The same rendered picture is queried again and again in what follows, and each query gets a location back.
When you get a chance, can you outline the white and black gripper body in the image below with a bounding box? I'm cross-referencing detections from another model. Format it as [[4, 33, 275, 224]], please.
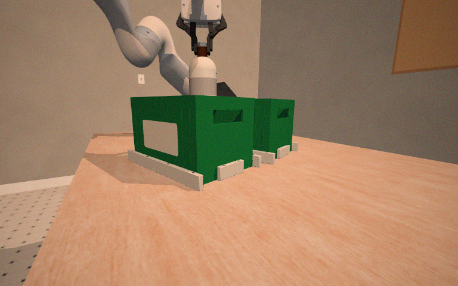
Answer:
[[181, 0, 222, 28]]

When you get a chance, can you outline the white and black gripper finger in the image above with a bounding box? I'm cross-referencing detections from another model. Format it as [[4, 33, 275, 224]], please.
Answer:
[[176, 13, 197, 55], [207, 15, 227, 55]]

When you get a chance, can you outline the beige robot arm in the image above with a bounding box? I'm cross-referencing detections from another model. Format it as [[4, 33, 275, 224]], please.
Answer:
[[94, 0, 190, 95]]

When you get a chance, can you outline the green crate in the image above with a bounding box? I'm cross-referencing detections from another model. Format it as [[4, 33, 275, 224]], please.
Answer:
[[253, 98, 295, 159], [130, 95, 255, 184]]

